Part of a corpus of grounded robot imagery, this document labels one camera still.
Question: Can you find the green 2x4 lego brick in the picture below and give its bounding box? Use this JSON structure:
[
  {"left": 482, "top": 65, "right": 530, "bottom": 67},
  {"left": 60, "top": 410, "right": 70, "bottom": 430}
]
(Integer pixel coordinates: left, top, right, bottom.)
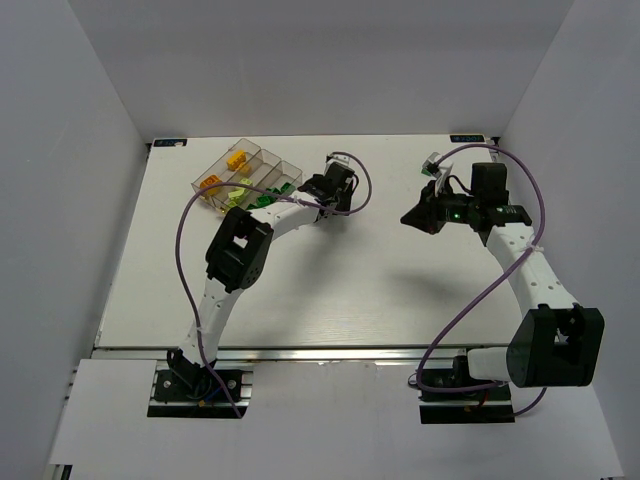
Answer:
[{"left": 252, "top": 195, "right": 276, "bottom": 209}]

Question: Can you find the pale green small lego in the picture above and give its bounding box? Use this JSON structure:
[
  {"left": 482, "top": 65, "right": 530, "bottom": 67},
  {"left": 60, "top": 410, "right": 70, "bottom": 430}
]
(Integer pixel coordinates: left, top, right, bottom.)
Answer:
[{"left": 228, "top": 188, "right": 246, "bottom": 201}]

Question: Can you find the orange long lego brick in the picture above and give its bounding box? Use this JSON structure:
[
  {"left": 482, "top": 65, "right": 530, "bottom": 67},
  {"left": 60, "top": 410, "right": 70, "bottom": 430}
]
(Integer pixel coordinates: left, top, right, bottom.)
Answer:
[{"left": 226, "top": 150, "right": 247, "bottom": 171}]

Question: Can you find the orange round printed lego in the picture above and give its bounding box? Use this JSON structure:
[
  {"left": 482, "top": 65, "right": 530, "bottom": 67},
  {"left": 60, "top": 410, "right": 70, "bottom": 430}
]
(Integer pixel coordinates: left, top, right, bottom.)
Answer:
[{"left": 199, "top": 174, "right": 221, "bottom": 196}]

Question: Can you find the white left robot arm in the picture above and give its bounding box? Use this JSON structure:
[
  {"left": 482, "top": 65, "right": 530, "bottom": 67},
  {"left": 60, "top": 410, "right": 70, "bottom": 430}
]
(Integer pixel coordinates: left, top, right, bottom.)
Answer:
[{"left": 167, "top": 155, "right": 358, "bottom": 383}]

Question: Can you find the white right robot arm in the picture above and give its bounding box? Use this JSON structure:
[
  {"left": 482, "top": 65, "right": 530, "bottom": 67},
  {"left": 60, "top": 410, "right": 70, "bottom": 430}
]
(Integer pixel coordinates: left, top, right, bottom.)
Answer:
[{"left": 401, "top": 163, "right": 604, "bottom": 389}]

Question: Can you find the blue right corner label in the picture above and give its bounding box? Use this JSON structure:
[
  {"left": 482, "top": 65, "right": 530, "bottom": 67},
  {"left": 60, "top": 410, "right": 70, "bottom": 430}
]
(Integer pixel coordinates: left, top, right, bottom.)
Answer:
[{"left": 449, "top": 134, "right": 485, "bottom": 143}]

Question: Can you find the blue corner label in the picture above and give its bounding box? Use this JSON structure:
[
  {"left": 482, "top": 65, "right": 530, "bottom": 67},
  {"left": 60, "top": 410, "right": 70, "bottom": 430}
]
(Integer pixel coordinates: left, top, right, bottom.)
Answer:
[
  {"left": 152, "top": 138, "right": 188, "bottom": 148},
  {"left": 449, "top": 134, "right": 485, "bottom": 143}
]

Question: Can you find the clear three-compartment organizer tray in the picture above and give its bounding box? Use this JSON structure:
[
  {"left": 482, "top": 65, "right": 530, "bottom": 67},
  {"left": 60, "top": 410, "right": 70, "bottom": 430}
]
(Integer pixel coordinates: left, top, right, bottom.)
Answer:
[{"left": 191, "top": 138, "right": 303, "bottom": 214}]

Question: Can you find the blue left corner label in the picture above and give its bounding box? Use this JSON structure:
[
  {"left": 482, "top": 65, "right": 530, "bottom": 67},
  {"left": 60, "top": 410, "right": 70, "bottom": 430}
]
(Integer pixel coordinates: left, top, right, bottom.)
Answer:
[{"left": 152, "top": 138, "right": 188, "bottom": 148}]

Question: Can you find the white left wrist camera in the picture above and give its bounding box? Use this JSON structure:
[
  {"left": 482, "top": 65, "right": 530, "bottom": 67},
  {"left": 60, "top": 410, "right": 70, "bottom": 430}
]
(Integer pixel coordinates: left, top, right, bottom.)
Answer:
[{"left": 325, "top": 153, "right": 350, "bottom": 167}]

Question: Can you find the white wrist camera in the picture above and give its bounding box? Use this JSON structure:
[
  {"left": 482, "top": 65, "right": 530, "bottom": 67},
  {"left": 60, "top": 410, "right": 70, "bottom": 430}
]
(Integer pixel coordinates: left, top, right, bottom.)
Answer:
[
  {"left": 421, "top": 152, "right": 453, "bottom": 196},
  {"left": 325, "top": 153, "right": 350, "bottom": 167}
]

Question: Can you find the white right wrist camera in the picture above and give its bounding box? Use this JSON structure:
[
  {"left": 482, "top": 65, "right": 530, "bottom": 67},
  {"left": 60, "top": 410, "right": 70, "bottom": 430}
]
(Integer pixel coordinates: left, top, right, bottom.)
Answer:
[{"left": 421, "top": 152, "right": 453, "bottom": 196}]

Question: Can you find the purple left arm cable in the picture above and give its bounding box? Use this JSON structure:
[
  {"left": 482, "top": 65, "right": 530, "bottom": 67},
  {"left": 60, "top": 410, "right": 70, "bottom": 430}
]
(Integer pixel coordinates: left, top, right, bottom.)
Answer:
[{"left": 177, "top": 151, "right": 374, "bottom": 419}]

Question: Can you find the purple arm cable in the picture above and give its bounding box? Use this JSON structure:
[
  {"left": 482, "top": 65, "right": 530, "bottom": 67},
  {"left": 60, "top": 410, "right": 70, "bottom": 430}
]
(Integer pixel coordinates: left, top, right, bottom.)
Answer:
[
  {"left": 177, "top": 151, "right": 374, "bottom": 419},
  {"left": 416, "top": 143, "right": 549, "bottom": 419}
]

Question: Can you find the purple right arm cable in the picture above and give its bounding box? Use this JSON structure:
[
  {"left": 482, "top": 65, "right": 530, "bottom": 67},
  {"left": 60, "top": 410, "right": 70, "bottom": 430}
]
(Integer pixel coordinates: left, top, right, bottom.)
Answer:
[{"left": 416, "top": 143, "right": 549, "bottom": 419}]

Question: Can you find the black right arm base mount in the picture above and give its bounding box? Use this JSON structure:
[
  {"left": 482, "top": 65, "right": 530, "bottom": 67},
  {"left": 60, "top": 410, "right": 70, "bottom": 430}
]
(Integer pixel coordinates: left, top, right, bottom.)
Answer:
[{"left": 407, "top": 354, "right": 515, "bottom": 425}]

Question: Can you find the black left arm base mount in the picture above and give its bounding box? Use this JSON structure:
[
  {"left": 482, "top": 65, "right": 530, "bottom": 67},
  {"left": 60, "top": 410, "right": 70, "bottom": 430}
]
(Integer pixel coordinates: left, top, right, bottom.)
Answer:
[{"left": 147, "top": 349, "right": 252, "bottom": 420}]

